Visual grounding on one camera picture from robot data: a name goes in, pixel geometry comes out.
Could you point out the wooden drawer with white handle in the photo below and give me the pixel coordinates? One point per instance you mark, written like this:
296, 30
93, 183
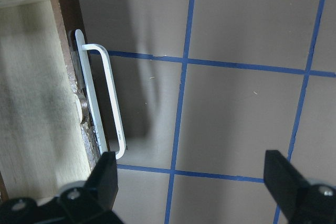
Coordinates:
51, 127

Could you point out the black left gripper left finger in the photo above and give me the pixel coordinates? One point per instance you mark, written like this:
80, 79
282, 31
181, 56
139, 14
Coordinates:
90, 201

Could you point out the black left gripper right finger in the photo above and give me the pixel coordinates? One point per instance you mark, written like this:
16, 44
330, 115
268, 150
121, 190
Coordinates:
301, 200

